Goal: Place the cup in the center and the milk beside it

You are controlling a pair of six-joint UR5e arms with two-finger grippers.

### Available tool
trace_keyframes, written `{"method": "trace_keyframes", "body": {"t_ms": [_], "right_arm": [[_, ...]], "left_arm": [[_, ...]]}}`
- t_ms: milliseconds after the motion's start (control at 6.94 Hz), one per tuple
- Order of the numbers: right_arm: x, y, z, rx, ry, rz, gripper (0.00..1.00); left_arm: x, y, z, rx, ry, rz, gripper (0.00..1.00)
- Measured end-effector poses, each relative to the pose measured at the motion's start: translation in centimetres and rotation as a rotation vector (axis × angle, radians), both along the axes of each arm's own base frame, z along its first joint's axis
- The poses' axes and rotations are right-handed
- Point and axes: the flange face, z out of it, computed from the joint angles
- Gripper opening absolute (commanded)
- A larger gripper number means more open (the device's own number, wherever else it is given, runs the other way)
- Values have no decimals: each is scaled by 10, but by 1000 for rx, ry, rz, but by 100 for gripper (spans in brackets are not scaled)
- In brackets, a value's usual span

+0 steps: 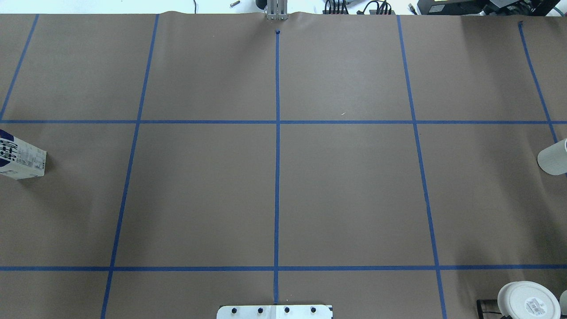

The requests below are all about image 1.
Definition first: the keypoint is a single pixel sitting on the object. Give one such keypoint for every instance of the blue white milk carton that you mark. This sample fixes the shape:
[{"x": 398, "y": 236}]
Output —
[{"x": 20, "y": 160}]

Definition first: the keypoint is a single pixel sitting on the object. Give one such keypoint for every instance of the white handled mug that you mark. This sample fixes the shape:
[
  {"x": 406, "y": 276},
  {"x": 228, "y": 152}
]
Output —
[{"x": 553, "y": 159}]

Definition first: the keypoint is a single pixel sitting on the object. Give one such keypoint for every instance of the white cup on rack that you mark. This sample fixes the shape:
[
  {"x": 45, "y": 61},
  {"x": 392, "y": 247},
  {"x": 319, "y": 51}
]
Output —
[
  {"x": 528, "y": 300},
  {"x": 563, "y": 303}
]

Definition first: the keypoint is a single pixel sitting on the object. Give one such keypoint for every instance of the brown paper table cover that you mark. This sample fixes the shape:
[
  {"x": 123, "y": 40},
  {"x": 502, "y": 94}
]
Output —
[{"x": 385, "y": 165}]

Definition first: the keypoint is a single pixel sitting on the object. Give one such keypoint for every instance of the aluminium frame post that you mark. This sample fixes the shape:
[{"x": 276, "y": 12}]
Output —
[{"x": 276, "y": 10}]

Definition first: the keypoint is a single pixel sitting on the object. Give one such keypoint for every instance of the white camera mast base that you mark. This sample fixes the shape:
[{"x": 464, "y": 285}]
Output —
[{"x": 301, "y": 311}]

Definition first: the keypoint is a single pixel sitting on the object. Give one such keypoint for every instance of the black wire cup rack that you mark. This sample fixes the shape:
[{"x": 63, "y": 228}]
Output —
[{"x": 488, "y": 309}]

